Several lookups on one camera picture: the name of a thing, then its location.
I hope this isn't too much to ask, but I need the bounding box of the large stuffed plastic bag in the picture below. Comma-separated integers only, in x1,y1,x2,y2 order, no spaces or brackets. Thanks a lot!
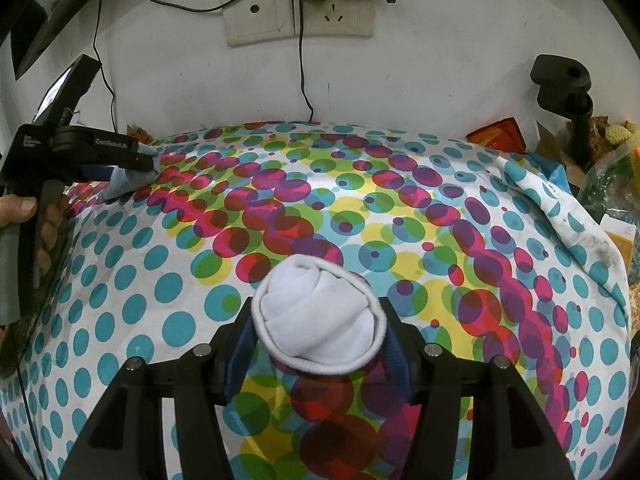
575,145,640,261

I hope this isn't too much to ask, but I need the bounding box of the thin black wall cable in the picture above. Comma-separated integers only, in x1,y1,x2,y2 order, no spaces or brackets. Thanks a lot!
92,0,121,133

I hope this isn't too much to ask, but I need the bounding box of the black adapter cable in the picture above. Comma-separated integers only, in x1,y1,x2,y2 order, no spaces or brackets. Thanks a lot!
297,0,316,123

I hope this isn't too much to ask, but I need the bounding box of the black television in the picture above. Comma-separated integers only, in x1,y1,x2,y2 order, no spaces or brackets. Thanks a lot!
10,0,108,81

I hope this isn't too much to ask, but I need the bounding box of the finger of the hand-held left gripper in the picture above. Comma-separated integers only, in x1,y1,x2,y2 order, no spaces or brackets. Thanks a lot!
75,164,123,182
117,152,157,176

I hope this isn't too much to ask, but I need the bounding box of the yellow and white box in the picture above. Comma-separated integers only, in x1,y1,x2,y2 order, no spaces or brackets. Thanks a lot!
600,214,638,266

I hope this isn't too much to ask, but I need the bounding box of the yellow knitted toy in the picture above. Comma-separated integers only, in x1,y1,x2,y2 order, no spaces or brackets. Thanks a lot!
602,120,640,161

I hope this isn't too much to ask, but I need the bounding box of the cardboard box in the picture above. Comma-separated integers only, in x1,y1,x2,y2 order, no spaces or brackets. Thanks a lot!
536,121,583,186

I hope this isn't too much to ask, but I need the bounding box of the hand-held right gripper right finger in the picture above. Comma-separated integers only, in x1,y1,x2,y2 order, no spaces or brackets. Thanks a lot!
377,296,576,480

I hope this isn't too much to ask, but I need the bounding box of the white power outlet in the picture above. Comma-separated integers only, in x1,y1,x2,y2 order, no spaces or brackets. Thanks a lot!
295,0,375,38

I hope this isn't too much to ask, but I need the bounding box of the blue sock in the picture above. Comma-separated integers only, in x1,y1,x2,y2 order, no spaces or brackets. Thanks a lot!
107,142,161,198

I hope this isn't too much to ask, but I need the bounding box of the person's left hand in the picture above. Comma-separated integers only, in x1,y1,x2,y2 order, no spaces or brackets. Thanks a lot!
0,194,72,275

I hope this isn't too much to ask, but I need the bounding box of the white round-hole wall plate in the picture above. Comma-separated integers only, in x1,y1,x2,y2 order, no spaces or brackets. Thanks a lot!
221,0,296,48

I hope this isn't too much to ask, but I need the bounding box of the smooth white sock ball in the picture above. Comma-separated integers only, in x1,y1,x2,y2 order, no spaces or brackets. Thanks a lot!
251,254,388,375

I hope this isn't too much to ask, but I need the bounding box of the red packet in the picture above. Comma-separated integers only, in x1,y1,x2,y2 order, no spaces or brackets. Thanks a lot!
466,117,528,153

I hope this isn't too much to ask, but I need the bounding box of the polka dot tablecloth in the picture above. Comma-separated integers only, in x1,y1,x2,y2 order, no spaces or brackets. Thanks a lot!
0,120,633,480

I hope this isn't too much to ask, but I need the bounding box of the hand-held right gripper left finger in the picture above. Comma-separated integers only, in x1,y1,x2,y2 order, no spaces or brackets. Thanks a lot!
59,296,261,480

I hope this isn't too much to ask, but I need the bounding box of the black clamp stand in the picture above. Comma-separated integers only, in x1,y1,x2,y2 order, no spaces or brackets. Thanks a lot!
530,54,596,168

